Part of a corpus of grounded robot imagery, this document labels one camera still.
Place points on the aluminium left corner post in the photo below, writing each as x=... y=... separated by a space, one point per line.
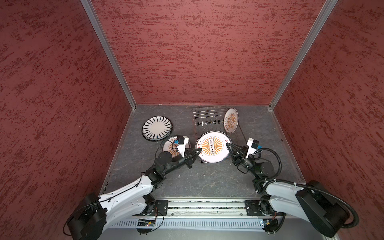
x=97 y=26

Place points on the white sunburst pattern plate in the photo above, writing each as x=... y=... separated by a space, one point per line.
x=171 y=147

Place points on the right small circuit board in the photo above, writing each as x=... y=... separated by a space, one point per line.
x=271 y=226

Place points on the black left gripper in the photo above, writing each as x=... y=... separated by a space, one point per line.
x=190 y=159

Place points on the white plate blue rim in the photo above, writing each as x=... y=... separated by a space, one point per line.
x=231 y=120

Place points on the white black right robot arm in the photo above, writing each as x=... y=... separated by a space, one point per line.
x=310 y=202

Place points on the brown rimmed cream plate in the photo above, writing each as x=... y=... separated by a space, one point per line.
x=155 y=134

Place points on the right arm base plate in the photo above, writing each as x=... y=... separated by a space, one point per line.
x=255 y=207

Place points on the white sunburst plate green rim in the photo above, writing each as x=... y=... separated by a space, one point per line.
x=214 y=147

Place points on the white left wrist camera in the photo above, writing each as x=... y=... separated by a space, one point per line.
x=182 y=141

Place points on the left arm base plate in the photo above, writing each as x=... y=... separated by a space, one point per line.
x=160 y=208

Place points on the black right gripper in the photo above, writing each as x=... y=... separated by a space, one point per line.
x=239 y=156

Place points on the aluminium corner post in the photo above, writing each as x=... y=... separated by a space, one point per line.
x=97 y=26
x=321 y=19

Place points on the aluminium right corner post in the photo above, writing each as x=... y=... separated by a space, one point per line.
x=321 y=19

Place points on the small circuit board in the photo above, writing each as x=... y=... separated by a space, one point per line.
x=271 y=226
x=146 y=224

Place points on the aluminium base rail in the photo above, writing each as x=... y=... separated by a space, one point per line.
x=206 y=214

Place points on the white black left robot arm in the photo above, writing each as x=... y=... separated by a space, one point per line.
x=95 y=214

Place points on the metal wire dish rack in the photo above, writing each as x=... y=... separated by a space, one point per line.
x=207 y=119

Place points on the white blue striped plate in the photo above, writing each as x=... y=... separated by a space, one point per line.
x=158 y=121

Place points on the left small circuit board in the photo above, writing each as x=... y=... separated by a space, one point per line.
x=146 y=224

